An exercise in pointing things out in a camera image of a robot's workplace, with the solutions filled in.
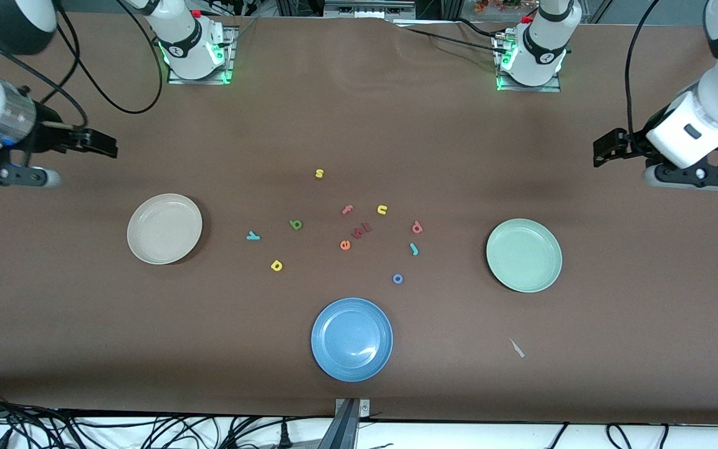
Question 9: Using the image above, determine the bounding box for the orange decorative foliage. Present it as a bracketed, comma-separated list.
[474, 0, 522, 14]

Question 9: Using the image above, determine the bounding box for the blue plate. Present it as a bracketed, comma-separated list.
[310, 297, 394, 382]

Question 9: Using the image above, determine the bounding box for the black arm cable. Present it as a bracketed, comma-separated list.
[22, 0, 165, 125]
[624, 0, 662, 141]

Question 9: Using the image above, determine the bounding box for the black cable on table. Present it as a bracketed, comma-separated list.
[390, 17, 509, 57]

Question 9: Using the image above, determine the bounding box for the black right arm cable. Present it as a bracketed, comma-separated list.
[22, 0, 165, 125]

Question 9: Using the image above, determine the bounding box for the grey metal equipment rack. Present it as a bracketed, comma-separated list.
[323, 0, 416, 19]

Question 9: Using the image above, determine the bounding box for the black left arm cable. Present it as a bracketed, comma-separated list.
[624, 0, 662, 141]

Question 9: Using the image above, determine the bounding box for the grey metal camera mount post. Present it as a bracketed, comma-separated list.
[318, 398, 372, 449]

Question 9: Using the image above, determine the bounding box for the beige brown plate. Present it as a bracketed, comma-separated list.
[127, 193, 203, 265]

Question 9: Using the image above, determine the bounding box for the brown table cover sheet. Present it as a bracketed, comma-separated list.
[0, 9, 718, 426]

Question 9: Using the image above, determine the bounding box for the light green plate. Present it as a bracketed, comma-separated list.
[486, 218, 563, 294]

